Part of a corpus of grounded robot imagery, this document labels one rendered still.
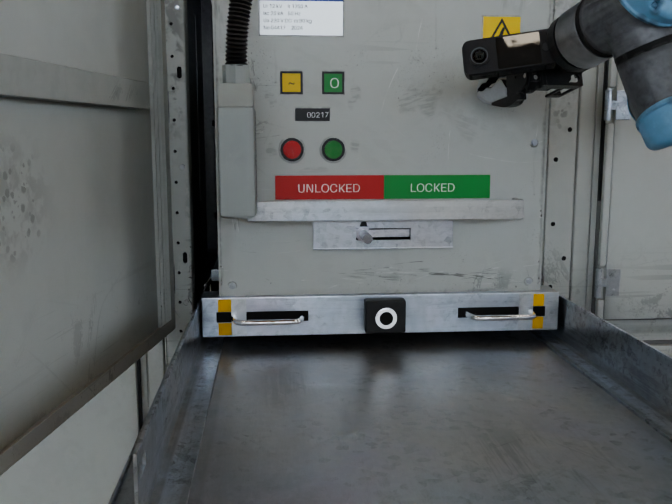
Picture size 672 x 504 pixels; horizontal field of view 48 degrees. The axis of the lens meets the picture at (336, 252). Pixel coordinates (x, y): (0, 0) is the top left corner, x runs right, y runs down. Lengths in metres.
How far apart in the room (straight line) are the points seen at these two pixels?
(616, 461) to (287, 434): 0.33
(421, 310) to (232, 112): 0.41
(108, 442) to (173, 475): 0.62
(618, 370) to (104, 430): 0.82
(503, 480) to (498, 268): 0.50
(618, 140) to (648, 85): 0.49
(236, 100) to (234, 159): 0.08
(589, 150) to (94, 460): 0.99
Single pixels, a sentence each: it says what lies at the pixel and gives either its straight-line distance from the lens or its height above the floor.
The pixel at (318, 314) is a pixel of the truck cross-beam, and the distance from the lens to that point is 1.13.
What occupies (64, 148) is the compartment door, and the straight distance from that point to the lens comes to 0.97.
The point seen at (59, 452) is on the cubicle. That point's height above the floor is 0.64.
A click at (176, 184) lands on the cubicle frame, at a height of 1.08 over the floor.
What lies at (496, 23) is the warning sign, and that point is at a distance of 1.16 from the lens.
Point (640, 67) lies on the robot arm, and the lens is 0.88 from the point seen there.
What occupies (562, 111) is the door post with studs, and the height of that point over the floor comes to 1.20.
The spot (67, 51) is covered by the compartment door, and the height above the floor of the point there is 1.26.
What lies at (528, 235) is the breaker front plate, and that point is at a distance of 1.18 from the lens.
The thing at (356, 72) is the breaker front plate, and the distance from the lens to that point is 1.12.
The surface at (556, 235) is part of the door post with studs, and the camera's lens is 1.35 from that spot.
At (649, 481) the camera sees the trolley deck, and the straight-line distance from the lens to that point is 0.78.
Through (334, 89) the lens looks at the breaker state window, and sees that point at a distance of 1.11.
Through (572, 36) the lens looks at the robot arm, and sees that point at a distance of 0.94.
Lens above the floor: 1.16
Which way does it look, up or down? 9 degrees down
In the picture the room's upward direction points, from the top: straight up
